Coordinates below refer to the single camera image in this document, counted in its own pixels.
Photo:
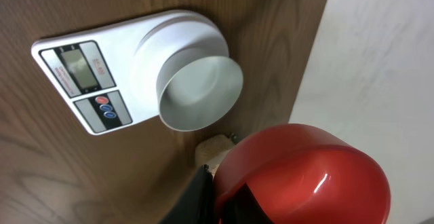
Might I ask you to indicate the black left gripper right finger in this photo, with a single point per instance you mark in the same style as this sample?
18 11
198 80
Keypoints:
243 208

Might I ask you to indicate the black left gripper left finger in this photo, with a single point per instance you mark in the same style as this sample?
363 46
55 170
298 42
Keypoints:
196 204

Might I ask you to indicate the red plastic measuring scoop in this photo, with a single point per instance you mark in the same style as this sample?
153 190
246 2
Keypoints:
302 174

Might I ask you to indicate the light grey round bowl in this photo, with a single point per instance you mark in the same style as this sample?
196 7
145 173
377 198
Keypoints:
200 93

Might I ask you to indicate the white digital kitchen scale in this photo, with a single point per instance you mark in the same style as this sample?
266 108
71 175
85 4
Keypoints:
108 75

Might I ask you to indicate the clear container of soybeans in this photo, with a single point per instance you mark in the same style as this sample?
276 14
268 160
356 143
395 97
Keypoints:
212 151

